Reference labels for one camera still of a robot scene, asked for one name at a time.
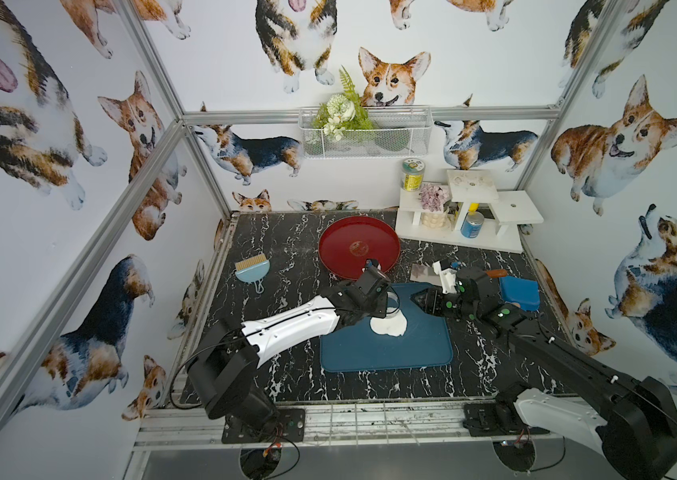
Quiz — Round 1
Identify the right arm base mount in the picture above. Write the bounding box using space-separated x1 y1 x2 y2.
463 402 550 437

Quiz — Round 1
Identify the yellow green can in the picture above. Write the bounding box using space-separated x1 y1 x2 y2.
402 158 426 191

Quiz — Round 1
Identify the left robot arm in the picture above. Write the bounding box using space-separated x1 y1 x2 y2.
184 260 392 430

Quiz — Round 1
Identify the metal scraper wooden handle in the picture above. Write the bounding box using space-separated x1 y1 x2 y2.
410 264 509 286

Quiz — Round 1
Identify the white tiered shelf stand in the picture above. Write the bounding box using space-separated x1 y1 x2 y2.
396 170 544 253

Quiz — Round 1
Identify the blue rectangular tray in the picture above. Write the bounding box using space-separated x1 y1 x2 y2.
320 282 454 373

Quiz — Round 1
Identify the blue dustpan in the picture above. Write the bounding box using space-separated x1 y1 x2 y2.
500 276 541 312

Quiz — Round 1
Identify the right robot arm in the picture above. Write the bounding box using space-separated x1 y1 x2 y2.
420 262 677 479

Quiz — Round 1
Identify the white wire wall basket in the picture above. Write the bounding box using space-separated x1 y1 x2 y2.
298 106 434 159

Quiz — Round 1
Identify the white dough piece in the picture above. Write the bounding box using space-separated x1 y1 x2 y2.
370 311 408 337

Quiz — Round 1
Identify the artificial green white plant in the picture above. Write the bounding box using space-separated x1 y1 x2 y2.
312 66 377 142

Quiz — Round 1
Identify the purple flower pot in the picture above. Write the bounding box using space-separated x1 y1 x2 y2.
420 182 451 229

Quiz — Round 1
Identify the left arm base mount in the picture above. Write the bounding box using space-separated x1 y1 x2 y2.
222 407 306 445

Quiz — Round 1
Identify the blue bottle yellow cap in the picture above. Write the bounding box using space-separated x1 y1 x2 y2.
461 203 485 239

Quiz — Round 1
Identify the round red tray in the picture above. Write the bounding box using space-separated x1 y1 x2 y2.
318 216 401 280

